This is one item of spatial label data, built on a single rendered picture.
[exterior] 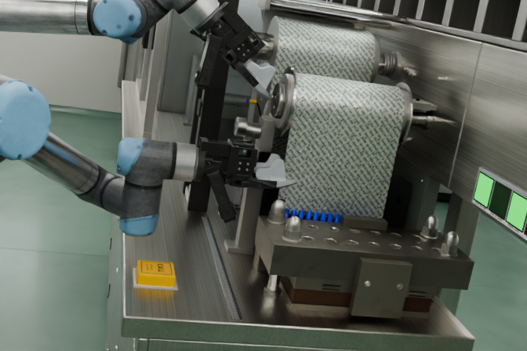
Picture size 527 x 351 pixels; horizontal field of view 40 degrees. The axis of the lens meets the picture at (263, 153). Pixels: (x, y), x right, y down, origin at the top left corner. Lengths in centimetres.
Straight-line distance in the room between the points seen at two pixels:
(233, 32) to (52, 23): 36
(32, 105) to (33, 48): 589
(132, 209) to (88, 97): 566
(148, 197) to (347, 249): 40
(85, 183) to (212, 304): 36
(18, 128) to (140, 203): 37
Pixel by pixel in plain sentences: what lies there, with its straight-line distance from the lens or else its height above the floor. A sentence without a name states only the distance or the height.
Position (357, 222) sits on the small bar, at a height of 104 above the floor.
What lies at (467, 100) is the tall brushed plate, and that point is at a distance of 149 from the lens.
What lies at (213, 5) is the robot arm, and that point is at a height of 142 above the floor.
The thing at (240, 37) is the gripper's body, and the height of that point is 137.
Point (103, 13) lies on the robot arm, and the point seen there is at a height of 138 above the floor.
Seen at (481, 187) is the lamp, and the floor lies 119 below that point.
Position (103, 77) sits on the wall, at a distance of 705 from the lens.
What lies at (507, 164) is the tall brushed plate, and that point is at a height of 125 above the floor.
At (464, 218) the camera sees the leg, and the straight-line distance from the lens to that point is 183.
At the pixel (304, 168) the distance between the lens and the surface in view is 150.
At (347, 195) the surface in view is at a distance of 155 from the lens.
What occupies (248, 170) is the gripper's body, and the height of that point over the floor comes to 112.
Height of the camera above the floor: 148
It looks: 13 degrees down
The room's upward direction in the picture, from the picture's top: 10 degrees clockwise
